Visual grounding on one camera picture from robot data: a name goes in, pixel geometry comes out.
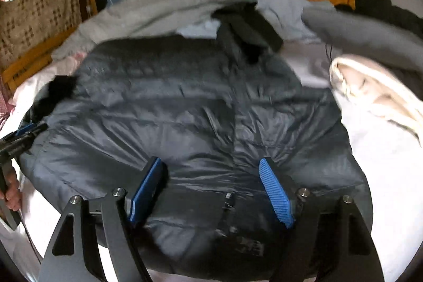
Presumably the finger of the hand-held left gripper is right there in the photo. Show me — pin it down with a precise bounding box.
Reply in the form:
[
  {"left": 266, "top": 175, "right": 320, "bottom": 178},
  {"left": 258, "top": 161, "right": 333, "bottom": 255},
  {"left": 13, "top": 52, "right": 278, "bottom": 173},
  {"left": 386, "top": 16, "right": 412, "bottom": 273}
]
[
  {"left": 16, "top": 122, "right": 49, "bottom": 154},
  {"left": 15, "top": 123, "right": 38, "bottom": 137}
]

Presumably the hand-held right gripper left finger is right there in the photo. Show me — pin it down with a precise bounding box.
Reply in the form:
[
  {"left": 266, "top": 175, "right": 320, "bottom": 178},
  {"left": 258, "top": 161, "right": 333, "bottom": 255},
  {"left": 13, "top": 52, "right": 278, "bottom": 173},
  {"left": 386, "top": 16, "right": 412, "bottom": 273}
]
[{"left": 39, "top": 156, "right": 171, "bottom": 282}]

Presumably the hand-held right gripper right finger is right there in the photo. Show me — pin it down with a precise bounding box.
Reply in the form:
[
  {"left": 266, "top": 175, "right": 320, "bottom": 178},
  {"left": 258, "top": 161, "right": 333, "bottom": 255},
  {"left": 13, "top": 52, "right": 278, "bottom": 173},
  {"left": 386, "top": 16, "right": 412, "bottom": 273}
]
[{"left": 259, "top": 156, "right": 387, "bottom": 282}]

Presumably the dark puffer jacket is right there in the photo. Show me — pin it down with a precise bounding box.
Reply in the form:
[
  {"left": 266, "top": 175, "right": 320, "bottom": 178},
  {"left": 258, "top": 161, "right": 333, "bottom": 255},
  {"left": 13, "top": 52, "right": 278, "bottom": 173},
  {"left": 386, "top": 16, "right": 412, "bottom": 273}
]
[{"left": 21, "top": 1, "right": 374, "bottom": 279}]

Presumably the person's left hand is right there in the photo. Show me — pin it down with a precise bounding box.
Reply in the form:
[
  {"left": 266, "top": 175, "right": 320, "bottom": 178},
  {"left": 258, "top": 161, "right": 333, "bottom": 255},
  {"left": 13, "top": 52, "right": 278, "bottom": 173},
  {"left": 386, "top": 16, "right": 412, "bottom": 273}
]
[{"left": 0, "top": 166, "right": 22, "bottom": 212}]

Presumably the pink striped cloth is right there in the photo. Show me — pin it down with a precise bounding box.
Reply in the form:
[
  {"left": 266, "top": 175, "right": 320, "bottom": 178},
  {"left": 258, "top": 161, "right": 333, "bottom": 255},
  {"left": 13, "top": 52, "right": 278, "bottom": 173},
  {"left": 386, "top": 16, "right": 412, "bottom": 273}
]
[{"left": 0, "top": 74, "right": 14, "bottom": 126}]

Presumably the white pink printed cloth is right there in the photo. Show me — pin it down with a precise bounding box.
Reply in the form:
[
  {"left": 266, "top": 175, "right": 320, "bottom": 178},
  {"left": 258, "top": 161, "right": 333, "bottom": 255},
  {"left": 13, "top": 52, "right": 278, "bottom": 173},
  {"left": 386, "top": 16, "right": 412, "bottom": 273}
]
[{"left": 13, "top": 50, "right": 94, "bottom": 106}]

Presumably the beige patterned cloth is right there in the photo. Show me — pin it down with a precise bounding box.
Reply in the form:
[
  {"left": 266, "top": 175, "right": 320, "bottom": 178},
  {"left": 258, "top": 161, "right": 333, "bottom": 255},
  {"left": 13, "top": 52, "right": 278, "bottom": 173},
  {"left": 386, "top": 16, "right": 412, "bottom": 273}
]
[{"left": 0, "top": 0, "right": 84, "bottom": 73}]

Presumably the cream cloth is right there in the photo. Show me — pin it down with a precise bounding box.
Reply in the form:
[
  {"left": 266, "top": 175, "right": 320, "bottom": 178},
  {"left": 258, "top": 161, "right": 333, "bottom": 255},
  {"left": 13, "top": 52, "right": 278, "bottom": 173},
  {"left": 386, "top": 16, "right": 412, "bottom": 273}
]
[{"left": 330, "top": 54, "right": 423, "bottom": 148}]

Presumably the light grey garment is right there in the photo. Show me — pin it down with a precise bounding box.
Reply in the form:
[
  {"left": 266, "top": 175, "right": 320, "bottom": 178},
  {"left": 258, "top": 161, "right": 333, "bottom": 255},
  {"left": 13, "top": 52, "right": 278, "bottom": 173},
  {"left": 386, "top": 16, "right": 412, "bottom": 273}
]
[{"left": 52, "top": 0, "right": 298, "bottom": 62}]

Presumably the light blue cloth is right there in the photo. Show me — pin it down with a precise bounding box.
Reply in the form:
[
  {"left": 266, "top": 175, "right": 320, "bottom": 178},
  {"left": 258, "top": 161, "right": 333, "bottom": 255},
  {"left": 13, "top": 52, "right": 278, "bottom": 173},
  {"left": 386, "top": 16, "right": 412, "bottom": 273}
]
[{"left": 177, "top": 0, "right": 335, "bottom": 42}]

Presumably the grey cloth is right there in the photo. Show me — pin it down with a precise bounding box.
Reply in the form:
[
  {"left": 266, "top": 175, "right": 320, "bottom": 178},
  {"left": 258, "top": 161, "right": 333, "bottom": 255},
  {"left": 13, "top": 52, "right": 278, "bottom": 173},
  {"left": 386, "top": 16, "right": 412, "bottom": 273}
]
[{"left": 302, "top": 6, "right": 423, "bottom": 74}]

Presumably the black cloth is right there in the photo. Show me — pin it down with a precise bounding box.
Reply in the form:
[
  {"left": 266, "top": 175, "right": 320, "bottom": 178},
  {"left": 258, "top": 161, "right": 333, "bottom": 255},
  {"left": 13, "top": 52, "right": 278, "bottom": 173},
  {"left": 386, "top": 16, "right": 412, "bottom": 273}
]
[{"left": 336, "top": 0, "right": 421, "bottom": 35}]

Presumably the thin black cord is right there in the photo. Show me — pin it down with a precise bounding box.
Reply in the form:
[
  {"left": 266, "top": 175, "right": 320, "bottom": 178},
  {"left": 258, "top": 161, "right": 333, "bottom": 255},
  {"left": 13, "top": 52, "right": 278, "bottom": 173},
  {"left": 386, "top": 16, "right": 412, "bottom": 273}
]
[{"left": 324, "top": 42, "right": 333, "bottom": 72}]

